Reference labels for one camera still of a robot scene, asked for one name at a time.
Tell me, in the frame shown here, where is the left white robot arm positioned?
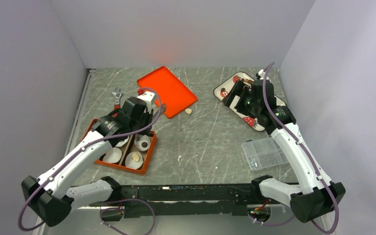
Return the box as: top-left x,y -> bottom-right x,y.
18,92 -> 166,231

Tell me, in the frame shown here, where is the orange chocolate box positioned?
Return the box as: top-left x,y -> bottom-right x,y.
94,131 -> 157,175

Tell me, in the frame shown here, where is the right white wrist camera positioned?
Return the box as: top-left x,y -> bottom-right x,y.
256,69 -> 265,80

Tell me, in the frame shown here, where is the cream white chocolate piece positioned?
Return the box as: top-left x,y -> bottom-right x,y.
185,108 -> 192,115

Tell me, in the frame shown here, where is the oval white chocolate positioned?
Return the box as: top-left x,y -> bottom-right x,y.
132,153 -> 140,162

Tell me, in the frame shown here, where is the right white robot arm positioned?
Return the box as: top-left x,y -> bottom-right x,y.
222,80 -> 346,223

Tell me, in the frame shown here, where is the white strawberry tray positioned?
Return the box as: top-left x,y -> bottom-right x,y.
213,72 -> 296,134

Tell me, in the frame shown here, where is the red handled adjustable wrench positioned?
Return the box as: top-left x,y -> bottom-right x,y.
112,87 -> 123,110

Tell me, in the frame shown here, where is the orange box lid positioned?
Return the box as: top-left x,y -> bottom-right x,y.
137,66 -> 198,119

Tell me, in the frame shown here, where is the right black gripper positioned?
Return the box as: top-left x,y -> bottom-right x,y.
222,80 -> 261,118

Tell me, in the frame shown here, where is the clear plastic screw box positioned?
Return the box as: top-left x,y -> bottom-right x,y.
241,137 -> 288,171

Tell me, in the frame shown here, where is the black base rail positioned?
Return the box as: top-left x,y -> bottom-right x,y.
91,183 -> 271,218

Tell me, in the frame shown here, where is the white paper cup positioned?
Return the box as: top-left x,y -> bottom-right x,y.
115,136 -> 130,147
125,152 -> 144,169
134,135 -> 151,152
102,147 -> 122,164

